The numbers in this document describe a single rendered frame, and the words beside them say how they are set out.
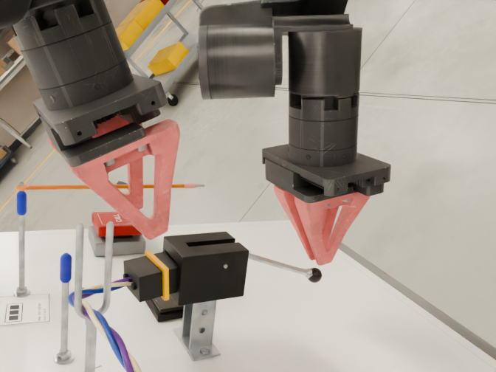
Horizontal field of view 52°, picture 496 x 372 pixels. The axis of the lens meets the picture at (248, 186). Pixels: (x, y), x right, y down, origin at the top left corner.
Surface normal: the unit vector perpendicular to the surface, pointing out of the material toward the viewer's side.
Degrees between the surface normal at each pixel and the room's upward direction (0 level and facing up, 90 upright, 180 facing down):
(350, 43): 97
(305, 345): 50
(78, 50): 91
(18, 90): 90
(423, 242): 0
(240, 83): 99
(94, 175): 111
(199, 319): 93
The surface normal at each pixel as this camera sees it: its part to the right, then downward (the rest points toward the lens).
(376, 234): -0.62, -0.61
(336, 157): 0.27, 0.33
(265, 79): 0.02, 0.68
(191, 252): 0.11, -0.96
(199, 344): 0.47, 0.29
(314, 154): -0.33, 0.33
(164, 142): 0.54, 0.56
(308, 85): -0.55, 0.30
